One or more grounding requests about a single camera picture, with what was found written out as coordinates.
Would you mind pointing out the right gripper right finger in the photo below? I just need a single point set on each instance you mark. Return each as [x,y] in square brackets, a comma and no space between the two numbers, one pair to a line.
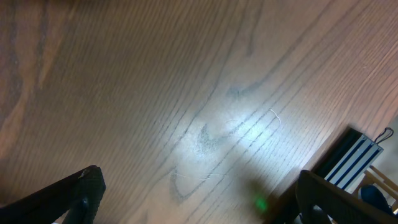
[322,202]

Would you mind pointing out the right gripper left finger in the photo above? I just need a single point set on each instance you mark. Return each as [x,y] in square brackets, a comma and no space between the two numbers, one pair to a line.
[77,196]

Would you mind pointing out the dark blue seat cushion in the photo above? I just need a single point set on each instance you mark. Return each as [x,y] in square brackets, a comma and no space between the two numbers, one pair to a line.
[373,196]

